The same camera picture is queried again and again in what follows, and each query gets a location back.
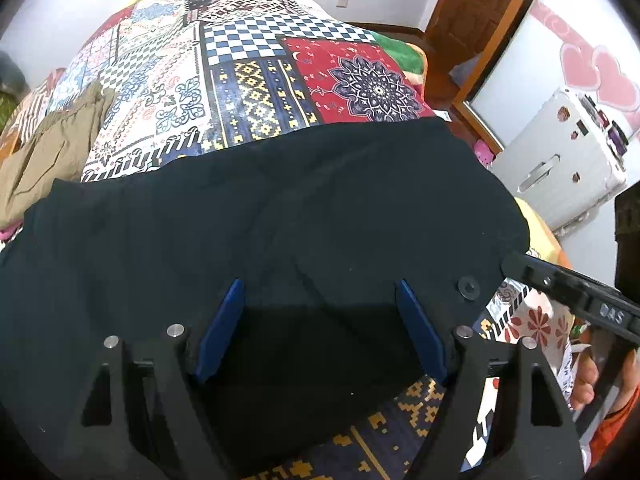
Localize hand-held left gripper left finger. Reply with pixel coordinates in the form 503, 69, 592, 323
65, 278, 246, 480

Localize patchwork printed blanket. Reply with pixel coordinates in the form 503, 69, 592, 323
0, 0, 576, 480

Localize black pants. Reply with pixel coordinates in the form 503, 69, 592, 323
0, 117, 531, 476

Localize green plush blanket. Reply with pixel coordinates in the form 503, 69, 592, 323
370, 30, 431, 97

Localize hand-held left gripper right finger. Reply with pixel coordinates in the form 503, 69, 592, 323
395, 280, 586, 480

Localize person's right hand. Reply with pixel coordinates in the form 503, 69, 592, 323
570, 345, 640, 416

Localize white suitcase with stickers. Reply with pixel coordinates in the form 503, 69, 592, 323
487, 87, 628, 233

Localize wooden room door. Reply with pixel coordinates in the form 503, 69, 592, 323
425, 0, 546, 101

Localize khaki pants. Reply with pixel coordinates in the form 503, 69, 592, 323
0, 82, 118, 231

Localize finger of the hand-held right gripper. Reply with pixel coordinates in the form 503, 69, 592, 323
500, 251, 592, 322

